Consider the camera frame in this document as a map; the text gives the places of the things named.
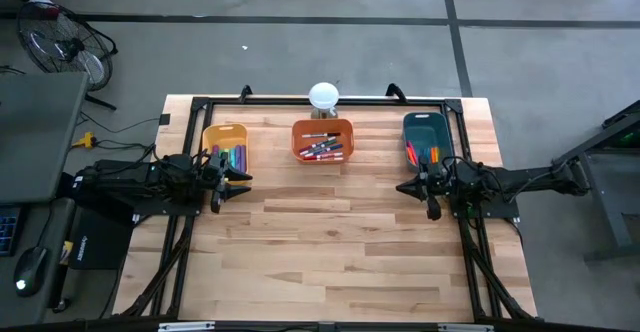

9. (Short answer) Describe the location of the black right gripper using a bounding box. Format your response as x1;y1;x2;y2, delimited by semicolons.
395;156;452;203

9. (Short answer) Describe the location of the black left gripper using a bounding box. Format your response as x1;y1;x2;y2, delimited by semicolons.
202;152;254;203

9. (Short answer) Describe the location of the yellow plastic bin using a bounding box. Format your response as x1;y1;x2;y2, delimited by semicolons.
201;122;250;187

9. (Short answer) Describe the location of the dark teal plastic bin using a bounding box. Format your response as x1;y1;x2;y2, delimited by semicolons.
402;111;456;174

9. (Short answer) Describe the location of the orange plastic bin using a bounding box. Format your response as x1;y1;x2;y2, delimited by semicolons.
291;118;356;165

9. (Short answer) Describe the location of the white mushroom table lamp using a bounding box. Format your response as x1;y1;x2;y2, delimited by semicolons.
307;81;340;120

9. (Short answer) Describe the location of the black cardboard box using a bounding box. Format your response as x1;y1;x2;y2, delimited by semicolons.
66;205;129;272

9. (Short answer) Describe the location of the yellow power plug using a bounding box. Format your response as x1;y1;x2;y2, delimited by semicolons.
71;130;98;150

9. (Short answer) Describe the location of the black floor fan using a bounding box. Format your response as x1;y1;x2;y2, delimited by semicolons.
16;0;120;112

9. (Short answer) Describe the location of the black computer mouse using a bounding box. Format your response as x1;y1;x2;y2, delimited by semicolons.
12;245;50;298

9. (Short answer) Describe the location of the black keyboard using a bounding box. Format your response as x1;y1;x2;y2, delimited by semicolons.
0;206;22;258

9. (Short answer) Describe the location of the black floor cable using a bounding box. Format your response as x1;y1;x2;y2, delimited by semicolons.
79;111;162;153

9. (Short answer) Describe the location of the aluminium bracket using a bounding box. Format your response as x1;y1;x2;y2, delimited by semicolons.
437;323;495;332
157;321;217;332

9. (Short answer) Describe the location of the dark metal stand frame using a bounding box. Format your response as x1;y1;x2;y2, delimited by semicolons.
552;100;640;263

